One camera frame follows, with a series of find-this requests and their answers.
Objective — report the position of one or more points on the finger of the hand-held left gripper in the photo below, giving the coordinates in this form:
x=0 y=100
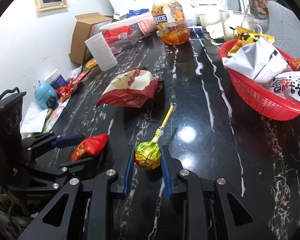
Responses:
x=67 y=141
x=82 y=167

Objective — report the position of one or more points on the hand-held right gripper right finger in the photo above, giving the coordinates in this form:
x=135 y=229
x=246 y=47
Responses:
x=166 y=173

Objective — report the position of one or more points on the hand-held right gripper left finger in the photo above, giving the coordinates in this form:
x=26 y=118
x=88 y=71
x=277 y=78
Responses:
x=128 y=172

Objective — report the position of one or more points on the small red gold snack packet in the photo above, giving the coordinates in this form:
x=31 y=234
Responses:
x=90 y=146

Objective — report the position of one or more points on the yellow green lollipop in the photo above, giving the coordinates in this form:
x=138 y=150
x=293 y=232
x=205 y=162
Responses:
x=147 y=155

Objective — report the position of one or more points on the dark red cream snack packet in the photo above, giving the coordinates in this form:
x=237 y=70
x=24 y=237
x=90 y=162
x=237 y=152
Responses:
x=132 y=87

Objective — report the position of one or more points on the red plastic basket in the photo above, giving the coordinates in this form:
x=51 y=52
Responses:
x=260 y=100

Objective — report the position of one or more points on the large white snack packet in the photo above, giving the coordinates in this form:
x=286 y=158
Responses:
x=260 y=60

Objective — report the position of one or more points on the black white snack packet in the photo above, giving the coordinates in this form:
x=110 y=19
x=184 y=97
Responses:
x=292 y=87

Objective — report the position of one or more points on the green pink packet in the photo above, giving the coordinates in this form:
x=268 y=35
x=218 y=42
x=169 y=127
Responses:
x=53 y=116

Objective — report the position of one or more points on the white plastic wrapper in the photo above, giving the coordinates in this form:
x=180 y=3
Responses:
x=35 y=117

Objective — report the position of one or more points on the light blue round gadget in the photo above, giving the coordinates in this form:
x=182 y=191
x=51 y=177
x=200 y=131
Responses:
x=45 y=96

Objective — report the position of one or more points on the bunch of small red packets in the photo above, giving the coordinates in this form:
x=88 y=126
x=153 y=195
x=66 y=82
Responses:
x=70 y=88

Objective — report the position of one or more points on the blue jar with white lid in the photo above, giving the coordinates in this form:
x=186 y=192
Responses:
x=57 y=81

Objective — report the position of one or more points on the small clear wrapper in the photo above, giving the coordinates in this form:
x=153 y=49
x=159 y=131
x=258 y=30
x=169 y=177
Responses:
x=75 y=73

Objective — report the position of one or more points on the orange round snack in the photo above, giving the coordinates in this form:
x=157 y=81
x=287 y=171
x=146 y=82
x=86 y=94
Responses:
x=91 y=64

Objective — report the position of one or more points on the white paper roll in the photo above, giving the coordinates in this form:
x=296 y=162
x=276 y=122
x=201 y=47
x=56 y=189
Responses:
x=101 y=52

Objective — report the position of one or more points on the large open cardboard box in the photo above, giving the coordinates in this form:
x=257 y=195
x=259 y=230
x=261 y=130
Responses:
x=81 y=37

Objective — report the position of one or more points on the clear plastic container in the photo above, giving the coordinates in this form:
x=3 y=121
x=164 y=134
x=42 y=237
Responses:
x=126 y=44

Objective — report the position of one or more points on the red packet in clear container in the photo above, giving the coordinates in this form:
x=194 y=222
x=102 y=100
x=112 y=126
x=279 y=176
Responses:
x=117 y=32

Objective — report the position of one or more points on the pink cup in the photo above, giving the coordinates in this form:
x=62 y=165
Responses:
x=146 y=26

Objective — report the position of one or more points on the orange juice bottle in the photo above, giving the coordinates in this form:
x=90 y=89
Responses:
x=171 y=32

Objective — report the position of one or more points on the blue tissue pack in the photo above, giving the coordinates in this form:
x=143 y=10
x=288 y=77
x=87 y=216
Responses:
x=137 y=12

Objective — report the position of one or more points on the small white tube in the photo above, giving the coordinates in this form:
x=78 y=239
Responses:
x=195 y=30

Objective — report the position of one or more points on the smiley print paper bag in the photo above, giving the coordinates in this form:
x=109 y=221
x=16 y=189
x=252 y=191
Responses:
x=215 y=31

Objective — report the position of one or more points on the yellow black snack packet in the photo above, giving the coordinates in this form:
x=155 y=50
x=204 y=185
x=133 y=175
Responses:
x=250 y=37

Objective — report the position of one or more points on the white glass jar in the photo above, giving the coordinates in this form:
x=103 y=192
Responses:
x=208 y=17

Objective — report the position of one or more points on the glass mug with cartoon print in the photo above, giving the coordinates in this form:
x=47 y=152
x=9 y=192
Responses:
x=230 y=22

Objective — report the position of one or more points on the wooden stirrer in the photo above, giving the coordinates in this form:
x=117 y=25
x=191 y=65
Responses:
x=245 y=17

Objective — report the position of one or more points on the cartoon printed bag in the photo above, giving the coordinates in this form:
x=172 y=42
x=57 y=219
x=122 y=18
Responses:
x=260 y=6

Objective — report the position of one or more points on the chair with leaf pattern cover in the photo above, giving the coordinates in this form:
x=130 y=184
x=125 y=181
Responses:
x=290 y=22

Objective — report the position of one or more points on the wall intercom panel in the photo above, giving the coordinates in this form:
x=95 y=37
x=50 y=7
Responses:
x=51 y=0

